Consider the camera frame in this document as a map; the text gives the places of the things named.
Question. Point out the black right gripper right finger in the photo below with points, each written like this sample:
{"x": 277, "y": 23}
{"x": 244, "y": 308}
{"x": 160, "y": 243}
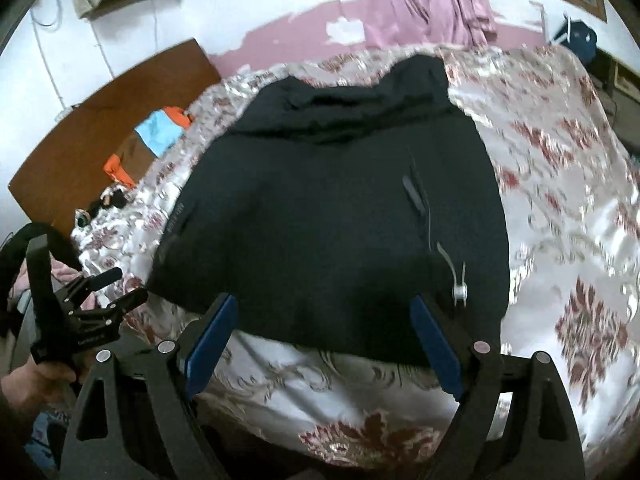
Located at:
{"x": 514, "y": 419}

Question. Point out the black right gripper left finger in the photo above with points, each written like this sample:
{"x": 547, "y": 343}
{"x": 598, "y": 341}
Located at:
{"x": 135, "y": 417}

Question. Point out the black jacket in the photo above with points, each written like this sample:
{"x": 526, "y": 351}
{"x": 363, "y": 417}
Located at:
{"x": 325, "y": 211}

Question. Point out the person's left hand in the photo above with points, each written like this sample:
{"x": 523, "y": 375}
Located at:
{"x": 32, "y": 387}

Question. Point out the brown wooden headboard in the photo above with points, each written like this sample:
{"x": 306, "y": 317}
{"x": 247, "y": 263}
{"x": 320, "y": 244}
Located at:
{"x": 64, "y": 172}

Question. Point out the orange and blue cloth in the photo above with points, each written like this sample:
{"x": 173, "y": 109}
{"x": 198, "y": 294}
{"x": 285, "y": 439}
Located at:
{"x": 148, "y": 142}

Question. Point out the floral satin bedspread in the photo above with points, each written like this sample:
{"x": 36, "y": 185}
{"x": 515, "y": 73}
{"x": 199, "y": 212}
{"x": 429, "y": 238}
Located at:
{"x": 570, "y": 193}

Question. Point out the wooden shelf unit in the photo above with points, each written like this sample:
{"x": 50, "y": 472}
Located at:
{"x": 618, "y": 90}

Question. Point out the dark blue backpack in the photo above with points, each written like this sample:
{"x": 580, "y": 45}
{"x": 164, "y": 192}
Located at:
{"x": 579, "y": 38}

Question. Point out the pink satin curtain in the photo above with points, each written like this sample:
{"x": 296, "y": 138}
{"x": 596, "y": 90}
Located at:
{"x": 390, "y": 23}

